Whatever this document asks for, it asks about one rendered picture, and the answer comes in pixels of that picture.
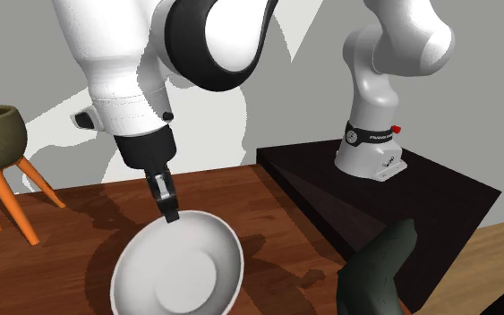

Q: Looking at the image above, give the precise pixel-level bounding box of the dark robot stand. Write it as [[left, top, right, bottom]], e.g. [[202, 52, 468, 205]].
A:
[[256, 138, 503, 314]]

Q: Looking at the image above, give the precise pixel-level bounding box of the white bowl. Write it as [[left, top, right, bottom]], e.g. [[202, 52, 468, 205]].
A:
[[109, 209, 245, 315]]

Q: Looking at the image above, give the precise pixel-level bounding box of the dark green curved object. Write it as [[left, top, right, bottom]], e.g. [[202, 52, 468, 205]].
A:
[[336, 217, 419, 315]]

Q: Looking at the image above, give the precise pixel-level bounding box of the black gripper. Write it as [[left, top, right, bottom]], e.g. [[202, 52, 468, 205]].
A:
[[113, 124, 181, 224]]

